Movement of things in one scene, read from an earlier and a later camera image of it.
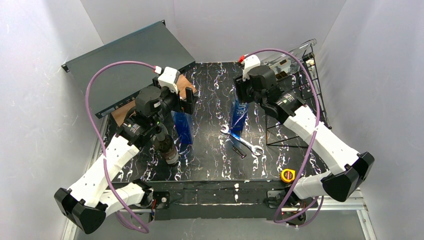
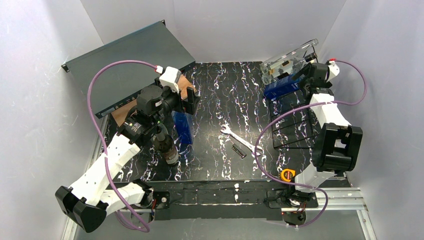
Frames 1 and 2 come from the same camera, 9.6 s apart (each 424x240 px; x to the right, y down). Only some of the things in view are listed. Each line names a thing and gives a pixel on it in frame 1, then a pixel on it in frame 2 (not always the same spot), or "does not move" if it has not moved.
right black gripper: x=242 y=91 → x=305 y=77
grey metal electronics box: x=157 y=45 does not move
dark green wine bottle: x=163 y=142 does not move
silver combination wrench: x=254 y=148 does not move
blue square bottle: x=238 y=116 → x=283 y=85
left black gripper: x=185 y=102 does not move
